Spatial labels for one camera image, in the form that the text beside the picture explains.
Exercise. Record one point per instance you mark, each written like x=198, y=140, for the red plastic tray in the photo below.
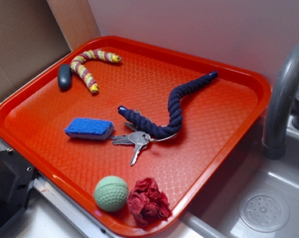
x=215, y=118

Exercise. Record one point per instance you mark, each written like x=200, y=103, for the silver key bunch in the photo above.
x=137, y=138

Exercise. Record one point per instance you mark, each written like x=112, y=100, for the blue white sponge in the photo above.
x=85, y=128

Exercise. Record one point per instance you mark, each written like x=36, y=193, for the green dimpled ball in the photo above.
x=111, y=193

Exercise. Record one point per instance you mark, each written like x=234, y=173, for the crumpled red cloth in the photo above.
x=147, y=203

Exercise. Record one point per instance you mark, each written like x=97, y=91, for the grey toy sink basin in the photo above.
x=250, y=196

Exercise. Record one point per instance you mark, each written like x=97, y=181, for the grey toy faucet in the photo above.
x=284, y=99

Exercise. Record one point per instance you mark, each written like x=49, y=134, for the brown cardboard box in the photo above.
x=30, y=41

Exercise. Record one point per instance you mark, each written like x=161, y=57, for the aluminium rail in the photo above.
x=52, y=214

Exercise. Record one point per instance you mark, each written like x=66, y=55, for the black metal bracket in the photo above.
x=16, y=181

